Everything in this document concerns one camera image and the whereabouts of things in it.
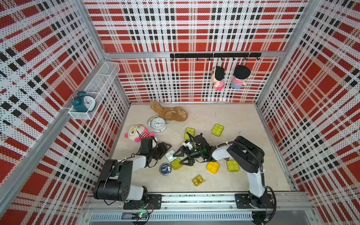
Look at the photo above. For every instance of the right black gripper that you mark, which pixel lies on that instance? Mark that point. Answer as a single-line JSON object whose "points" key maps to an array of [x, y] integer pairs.
{"points": [[183, 149]]}

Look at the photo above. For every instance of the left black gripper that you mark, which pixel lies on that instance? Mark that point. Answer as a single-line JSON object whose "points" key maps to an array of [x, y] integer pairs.
{"points": [[163, 148]]}

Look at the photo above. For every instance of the green pillbox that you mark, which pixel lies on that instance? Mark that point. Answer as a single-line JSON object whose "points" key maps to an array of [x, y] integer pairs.
{"points": [[190, 131], [217, 130], [174, 161], [232, 166]]}

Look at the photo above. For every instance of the yellow pillbox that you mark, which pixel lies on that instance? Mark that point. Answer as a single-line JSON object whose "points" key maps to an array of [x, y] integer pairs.
{"points": [[213, 167]]}

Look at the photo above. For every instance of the round dark blue tin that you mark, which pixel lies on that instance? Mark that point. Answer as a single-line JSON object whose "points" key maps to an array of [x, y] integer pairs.
{"points": [[165, 169]]}

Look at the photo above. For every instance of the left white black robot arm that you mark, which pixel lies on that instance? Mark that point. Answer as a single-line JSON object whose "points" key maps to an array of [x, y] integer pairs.
{"points": [[114, 182]]}

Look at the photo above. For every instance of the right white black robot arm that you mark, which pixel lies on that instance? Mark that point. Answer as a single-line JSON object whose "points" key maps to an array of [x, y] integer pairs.
{"points": [[246, 154]]}

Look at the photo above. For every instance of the pink white plush toy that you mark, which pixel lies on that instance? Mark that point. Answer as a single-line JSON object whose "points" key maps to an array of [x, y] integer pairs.
{"points": [[138, 132]]}

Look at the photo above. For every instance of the silver alarm clock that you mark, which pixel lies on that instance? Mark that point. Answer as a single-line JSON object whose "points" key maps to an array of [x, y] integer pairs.
{"points": [[157, 124]]}

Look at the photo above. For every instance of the brown plush bear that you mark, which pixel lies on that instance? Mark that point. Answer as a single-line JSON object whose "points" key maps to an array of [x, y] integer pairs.
{"points": [[169, 114]]}

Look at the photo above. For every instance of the green circuit board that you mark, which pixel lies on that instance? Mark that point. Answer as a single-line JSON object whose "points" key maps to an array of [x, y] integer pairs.
{"points": [[134, 216]]}

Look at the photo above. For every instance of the doll with pink striped shirt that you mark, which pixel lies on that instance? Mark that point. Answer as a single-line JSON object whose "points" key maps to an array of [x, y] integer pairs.
{"points": [[218, 74]]}

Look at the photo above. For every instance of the teal alarm clock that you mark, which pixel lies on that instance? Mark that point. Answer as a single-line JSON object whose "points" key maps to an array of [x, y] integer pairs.
{"points": [[83, 102]]}

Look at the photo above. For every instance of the doll with black hat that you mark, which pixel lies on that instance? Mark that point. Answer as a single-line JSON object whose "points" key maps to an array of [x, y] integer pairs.
{"points": [[241, 73]]}

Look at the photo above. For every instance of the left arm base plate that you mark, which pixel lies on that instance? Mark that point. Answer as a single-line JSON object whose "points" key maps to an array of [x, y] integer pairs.
{"points": [[148, 202]]}

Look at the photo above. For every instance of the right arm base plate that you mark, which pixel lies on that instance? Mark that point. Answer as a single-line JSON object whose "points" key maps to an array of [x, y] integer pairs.
{"points": [[250, 201]]}

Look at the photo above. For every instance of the white wire shelf basket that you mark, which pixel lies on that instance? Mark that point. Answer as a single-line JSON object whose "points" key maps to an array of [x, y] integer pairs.
{"points": [[98, 87]]}

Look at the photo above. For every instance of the black hook rail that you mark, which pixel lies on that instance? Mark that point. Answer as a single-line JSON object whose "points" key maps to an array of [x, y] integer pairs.
{"points": [[244, 55]]}

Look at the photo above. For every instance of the aluminium rail front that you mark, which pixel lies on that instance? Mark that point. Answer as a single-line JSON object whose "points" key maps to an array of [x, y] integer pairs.
{"points": [[225, 201]]}

